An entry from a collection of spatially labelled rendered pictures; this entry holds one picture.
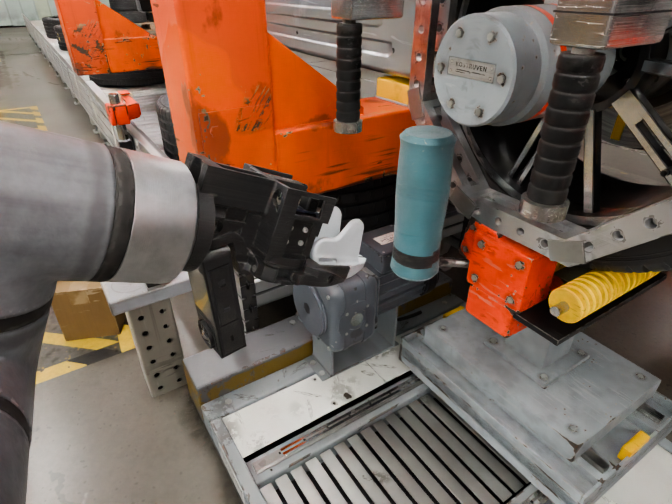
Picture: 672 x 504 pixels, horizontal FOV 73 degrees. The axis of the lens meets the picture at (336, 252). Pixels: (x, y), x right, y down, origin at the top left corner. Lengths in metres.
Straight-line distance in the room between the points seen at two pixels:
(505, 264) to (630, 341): 0.91
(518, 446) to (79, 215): 0.92
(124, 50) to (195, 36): 1.96
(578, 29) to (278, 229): 0.28
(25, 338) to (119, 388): 1.08
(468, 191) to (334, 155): 0.34
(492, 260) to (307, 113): 0.48
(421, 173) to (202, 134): 0.41
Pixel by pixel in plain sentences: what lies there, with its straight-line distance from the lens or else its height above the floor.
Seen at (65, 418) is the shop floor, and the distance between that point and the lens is 1.40.
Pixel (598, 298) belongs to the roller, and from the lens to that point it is 0.81.
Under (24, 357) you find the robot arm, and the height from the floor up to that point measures 0.75.
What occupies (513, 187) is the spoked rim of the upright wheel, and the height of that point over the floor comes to 0.62.
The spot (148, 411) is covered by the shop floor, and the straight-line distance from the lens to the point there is 1.32.
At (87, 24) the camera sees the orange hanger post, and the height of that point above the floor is 0.75.
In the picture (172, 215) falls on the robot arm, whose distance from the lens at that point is 0.31.
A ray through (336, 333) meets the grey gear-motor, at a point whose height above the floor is 0.30.
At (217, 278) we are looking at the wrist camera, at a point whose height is 0.75.
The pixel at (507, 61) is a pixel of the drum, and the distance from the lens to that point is 0.58.
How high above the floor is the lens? 0.95
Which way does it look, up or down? 31 degrees down
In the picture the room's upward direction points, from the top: straight up
